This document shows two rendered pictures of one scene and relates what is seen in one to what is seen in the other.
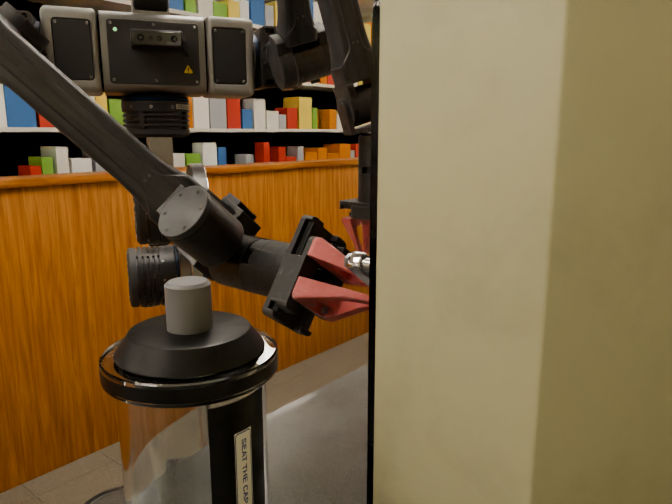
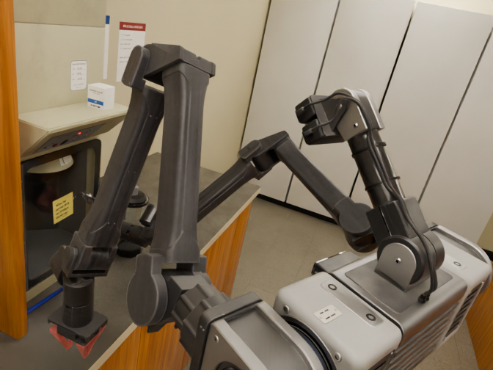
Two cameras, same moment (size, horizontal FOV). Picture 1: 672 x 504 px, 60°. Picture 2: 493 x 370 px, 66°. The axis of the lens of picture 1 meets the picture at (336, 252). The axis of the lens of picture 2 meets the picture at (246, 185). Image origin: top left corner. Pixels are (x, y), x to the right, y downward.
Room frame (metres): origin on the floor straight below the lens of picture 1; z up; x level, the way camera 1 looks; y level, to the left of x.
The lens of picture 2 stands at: (1.58, -0.05, 1.82)
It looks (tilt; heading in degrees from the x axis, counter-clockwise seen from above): 24 degrees down; 156
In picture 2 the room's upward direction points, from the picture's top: 12 degrees clockwise
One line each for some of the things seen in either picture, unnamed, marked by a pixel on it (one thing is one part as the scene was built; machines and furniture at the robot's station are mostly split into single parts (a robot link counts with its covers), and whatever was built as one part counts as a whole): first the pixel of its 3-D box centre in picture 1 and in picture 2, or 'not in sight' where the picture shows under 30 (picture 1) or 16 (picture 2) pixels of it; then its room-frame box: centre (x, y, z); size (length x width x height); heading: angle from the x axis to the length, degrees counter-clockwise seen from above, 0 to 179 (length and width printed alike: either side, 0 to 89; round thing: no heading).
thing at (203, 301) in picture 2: (285, 55); (210, 324); (1.23, 0.10, 1.45); 0.09 x 0.08 x 0.12; 110
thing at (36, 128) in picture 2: not in sight; (78, 129); (0.52, -0.08, 1.46); 0.32 x 0.12 x 0.10; 140
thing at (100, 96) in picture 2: not in sight; (101, 96); (0.46, -0.03, 1.54); 0.05 x 0.05 x 0.06; 55
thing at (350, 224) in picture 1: (370, 233); (81, 338); (0.93, -0.06, 1.14); 0.07 x 0.07 x 0.09; 51
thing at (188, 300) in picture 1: (190, 331); (133, 194); (0.34, 0.09, 1.18); 0.09 x 0.09 x 0.07
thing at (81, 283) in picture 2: (378, 151); (78, 285); (0.92, -0.07, 1.27); 0.07 x 0.06 x 0.07; 20
